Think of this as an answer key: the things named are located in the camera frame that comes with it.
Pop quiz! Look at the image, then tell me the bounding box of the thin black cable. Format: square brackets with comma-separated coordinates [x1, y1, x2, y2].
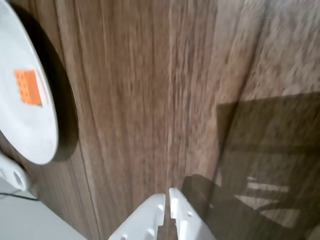
[0, 191, 40, 202]

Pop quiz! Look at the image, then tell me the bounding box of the white clamp with hole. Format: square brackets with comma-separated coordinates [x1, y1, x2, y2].
[0, 152, 32, 193]

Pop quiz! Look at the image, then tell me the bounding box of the white round plate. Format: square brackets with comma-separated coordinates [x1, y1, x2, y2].
[0, 0, 60, 165]

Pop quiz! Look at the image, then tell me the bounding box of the orange lego block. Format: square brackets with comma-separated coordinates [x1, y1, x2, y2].
[13, 69, 43, 105]

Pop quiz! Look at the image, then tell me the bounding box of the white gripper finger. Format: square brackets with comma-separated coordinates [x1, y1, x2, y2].
[107, 192, 166, 240]
[168, 187, 217, 240]

